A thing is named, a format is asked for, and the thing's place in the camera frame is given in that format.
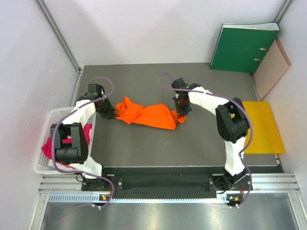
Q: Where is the orange t shirt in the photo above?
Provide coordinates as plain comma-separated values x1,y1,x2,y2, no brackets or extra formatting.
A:
115,97,185,130

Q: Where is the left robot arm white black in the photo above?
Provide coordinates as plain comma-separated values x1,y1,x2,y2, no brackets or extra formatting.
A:
50,83,116,190

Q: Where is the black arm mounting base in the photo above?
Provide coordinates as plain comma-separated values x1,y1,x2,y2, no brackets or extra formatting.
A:
81,167,254,199

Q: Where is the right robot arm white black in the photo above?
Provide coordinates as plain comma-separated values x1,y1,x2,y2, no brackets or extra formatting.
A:
171,78,250,190

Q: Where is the magenta t shirt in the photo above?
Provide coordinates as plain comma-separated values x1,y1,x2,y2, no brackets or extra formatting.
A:
42,123,92,166

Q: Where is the white t shirt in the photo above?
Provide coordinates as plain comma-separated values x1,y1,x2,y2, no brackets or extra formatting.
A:
48,159,59,169

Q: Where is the white plastic basket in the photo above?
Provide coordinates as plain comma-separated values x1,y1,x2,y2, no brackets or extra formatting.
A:
32,106,96,177

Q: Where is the yellow plastic folder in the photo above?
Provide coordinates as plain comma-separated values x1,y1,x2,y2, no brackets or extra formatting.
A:
243,101,285,154

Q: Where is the beige paper folder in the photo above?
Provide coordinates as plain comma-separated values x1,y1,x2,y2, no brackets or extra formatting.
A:
252,37,292,101

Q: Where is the green ring binder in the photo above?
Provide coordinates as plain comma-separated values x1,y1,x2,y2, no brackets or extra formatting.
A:
210,23,280,74

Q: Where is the aluminium frame rail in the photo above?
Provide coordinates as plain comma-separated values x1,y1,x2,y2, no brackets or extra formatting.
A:
34,0,81,73

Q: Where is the grey slotted cable duct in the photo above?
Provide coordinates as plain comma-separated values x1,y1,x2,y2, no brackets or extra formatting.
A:
48,193,239,204

